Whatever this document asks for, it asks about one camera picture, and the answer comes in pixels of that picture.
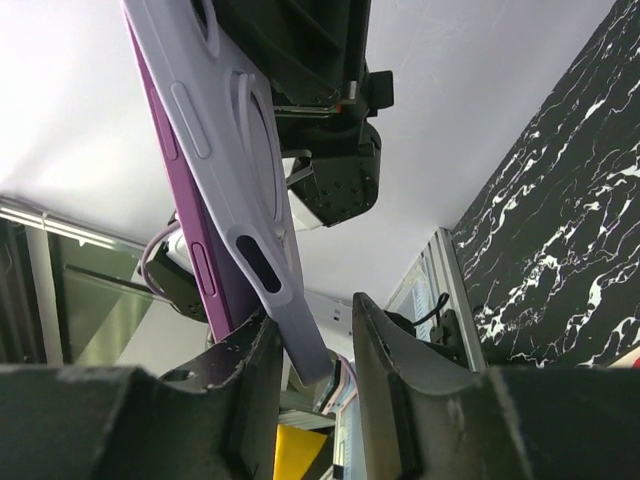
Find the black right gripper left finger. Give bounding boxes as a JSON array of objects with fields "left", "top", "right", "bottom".
[{"left": 1, "top": 316, "right": 280, "bottom": 479}]

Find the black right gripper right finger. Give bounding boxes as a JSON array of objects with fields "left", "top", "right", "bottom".
[{"left": 353, "top": 293, "right": 639, "bottom": 479}]

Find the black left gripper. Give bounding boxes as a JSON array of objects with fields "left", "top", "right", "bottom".
[{"left": 192, "top": 1, "right": 394, "bottom": 227}]

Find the lilac silicone phone case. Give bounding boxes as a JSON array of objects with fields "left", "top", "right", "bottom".
[{"left": 123, "top": 1, "right": 332, "bottom": 386}]

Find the purple phone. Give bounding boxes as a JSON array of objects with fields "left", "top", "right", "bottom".
[{"left": 131, "top": 38, "right": 256, "bottom": 342}]

